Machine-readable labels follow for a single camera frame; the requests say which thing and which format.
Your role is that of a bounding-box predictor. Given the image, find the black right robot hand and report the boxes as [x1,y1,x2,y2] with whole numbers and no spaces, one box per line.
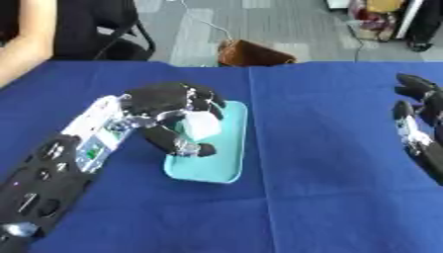
[391,72,443,186]

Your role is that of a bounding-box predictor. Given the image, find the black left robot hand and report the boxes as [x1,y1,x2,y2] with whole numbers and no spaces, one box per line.
[119,81,227,158]

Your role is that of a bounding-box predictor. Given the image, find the white cube block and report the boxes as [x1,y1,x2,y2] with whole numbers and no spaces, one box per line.
[180,111,223,142]

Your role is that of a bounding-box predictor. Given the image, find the brown cardboard box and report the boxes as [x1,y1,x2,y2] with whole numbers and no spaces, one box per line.
[216,39,300,68]

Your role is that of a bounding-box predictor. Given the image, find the light blue rectangular tray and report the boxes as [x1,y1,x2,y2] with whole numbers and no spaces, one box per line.
[162,100,251,185]

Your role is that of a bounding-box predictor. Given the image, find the black office chair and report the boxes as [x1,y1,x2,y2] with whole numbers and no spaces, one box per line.
[49,0,158,61]

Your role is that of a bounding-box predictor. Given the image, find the cluttered shelf items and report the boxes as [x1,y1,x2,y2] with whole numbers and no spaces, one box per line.
[344,0,405,42]

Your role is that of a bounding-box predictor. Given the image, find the white cable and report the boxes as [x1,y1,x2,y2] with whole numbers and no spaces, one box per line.
[171,0,237,42]

